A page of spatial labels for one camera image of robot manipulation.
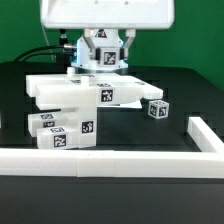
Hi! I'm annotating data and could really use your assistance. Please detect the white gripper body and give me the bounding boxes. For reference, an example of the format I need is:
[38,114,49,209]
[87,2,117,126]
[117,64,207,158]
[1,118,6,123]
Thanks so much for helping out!
[40,0,174,29]

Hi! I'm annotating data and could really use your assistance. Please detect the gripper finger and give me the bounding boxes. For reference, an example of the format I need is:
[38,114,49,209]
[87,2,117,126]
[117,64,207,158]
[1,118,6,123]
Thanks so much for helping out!
[119,29,136,60]
[83,29,100,60]

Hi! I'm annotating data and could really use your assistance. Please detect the white chair back frame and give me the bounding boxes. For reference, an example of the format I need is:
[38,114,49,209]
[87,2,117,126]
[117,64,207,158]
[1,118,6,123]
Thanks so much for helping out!
[26,73,163,110]

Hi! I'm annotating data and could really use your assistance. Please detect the white tagged cube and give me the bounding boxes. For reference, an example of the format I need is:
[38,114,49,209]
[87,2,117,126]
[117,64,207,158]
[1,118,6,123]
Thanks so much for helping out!
[99,48,120,67]
[148,100,169,119]

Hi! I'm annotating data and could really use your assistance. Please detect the white chair seat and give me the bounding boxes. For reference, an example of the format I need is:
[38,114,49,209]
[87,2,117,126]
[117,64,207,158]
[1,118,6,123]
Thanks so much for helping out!
[61,106,97,148]

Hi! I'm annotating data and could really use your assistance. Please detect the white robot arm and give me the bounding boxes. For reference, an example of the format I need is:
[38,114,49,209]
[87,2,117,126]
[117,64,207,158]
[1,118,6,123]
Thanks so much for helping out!
[40,0,174,71]

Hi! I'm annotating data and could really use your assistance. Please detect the white U-shaped obstacle fence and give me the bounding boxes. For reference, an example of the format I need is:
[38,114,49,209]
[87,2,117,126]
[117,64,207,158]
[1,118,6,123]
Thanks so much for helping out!
[0,117,224,178]

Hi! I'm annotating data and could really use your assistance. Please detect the black cables with connector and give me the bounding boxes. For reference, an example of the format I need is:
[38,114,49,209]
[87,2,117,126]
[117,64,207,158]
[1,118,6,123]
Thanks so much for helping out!
[13,29,78,63]

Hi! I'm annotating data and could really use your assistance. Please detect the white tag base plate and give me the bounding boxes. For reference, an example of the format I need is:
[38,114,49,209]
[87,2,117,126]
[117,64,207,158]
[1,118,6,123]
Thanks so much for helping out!
[120,100,142,109]

